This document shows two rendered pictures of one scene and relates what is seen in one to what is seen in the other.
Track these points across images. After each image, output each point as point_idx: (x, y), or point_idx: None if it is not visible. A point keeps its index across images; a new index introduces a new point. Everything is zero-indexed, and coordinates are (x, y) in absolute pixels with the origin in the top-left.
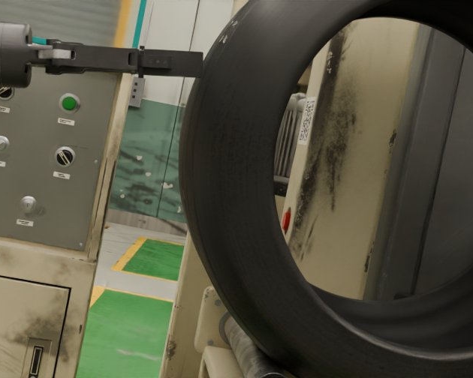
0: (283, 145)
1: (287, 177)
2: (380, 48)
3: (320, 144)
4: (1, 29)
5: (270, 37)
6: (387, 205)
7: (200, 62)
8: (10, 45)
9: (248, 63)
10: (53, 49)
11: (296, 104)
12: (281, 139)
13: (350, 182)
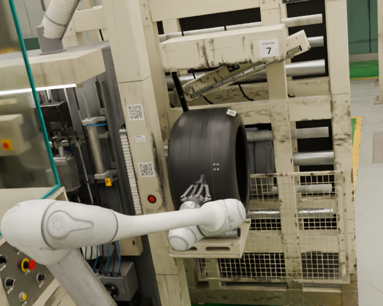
0: (68, 178)
1: (75, 187)
2: (158, 139)
3: (160, 173)
4: (197, 202)
5: (231, 163)
6: (122, 175)
7: (205, 176)
8: (201, 204)
9: (230, 171)
10: (210, 198)
11: (67, 161)
12: (65, 176)
13: (165, 178)
